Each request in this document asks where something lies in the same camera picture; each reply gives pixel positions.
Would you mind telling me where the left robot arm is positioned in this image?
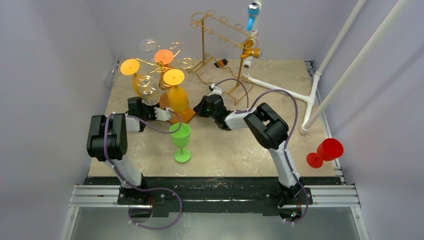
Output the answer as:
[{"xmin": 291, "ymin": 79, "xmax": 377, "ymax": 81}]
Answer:
[{"xmin": 86, "ymin": 97, "xmax": 160, "ymax": 205}]

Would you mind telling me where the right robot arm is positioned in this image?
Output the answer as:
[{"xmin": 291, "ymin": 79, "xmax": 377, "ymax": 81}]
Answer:
[{"xmin": 194, "ymin": 94, "xmax": 308, "ymax": 204}]

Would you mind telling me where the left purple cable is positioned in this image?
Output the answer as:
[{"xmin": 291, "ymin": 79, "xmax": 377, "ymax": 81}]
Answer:
[{"xmin": 103, "ymin": 110, "xmax": 183, "ymax": 231}]

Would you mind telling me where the small orange black object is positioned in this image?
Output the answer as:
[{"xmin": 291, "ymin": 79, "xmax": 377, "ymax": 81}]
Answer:
[{"xmin": 213, "ymin": 58, "xmax": 228, "ymax": 69}]

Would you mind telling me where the tall clear flute glass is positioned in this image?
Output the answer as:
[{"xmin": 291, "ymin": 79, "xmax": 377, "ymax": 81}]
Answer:
[{"xmin": 139, "ymin": 38, "xmax": 160, "ymax": 53}]

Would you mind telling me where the orange pipe fitting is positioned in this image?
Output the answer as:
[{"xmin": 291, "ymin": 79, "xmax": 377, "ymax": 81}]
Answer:
[{"xmin": 240, "ymin": 38, "xmax": 262, "ymax": 60}]

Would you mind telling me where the white pvc pipe frame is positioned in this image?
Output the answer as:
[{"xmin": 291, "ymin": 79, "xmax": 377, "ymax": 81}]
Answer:
[{"xmin": 243, "ymin": 0, "xmax": 413, "ymax": 133}]

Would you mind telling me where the yellow goblet front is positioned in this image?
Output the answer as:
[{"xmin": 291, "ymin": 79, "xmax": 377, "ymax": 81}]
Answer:
[{"xmin": 163, "ymin": 69, "xmax": 189, "ymax": 112}]

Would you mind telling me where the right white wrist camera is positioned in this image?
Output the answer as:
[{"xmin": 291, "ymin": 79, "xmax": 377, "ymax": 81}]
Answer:
[{"xmin": 208, "ymin": 83, "xmax": 223, "ymax": 96}]

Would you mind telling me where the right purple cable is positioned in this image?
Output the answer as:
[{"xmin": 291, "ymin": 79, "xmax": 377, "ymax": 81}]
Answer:
[{"xmin": 213, "ymin": 77, "xmax": 311, "ymax": 225}]

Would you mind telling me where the gold rectangular wire rack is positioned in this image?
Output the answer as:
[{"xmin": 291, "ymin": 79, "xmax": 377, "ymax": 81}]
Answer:
[{"xmin": 187, "ymin": 10, "xmax": 260, "ymax": 105}]

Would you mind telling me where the red plastic goblet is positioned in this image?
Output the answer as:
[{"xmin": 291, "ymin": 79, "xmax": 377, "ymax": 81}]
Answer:
[{"xmin": 306, "ymin": 138, "xmax": 344, "ymax": 169}]

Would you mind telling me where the green plastic goblet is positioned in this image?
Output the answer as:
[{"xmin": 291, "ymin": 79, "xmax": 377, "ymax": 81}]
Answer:
[{"xmin": 169, "ymin": 123, "xmax": 191, "ymax": 163}]

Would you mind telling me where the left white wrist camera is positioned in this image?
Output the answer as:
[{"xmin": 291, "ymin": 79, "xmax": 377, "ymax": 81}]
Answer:
[{"xmin": 154, "ymin": 107, "xmax": 173, "ymax": 122}]

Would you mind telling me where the purple cable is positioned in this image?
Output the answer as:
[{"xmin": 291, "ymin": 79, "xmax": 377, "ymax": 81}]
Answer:
[
  {"xmin": 103, "ymin": 110, "xmax": 183, "ymax": 231},
  {"xmin": 213, "ymin": 77, "xmax": 311, "ymax": 225}
]

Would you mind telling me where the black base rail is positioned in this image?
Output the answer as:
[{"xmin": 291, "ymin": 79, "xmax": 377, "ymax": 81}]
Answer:
[{"xmin": 70, "ymin": 177, "xmax": 360, "ymax": 219}]

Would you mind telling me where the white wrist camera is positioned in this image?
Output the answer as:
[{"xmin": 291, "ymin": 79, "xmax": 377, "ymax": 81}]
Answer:
[
  {"xmin": 208, "ymin": 83, "xmax": 223, "ymax": 96},
  {"xmin": 154, "ymin": 107, "xmax": 173, "ymax": 122}
]

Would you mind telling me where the gold scroll glass rack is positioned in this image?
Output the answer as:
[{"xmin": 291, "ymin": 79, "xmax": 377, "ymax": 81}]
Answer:
[{"xmin": 136, "ymin": 38, "xmax": 196, "ymax": 124}]

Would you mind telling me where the yellow goblet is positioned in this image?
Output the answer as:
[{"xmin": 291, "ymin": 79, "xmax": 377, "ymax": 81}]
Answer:
[
  {"xmin": 163, "ymin": 69, "xmax": 189, "ymax": 112},
  {"xmin": 120, "ymin": 58, "xmax": 142, "ymax": 98}
]

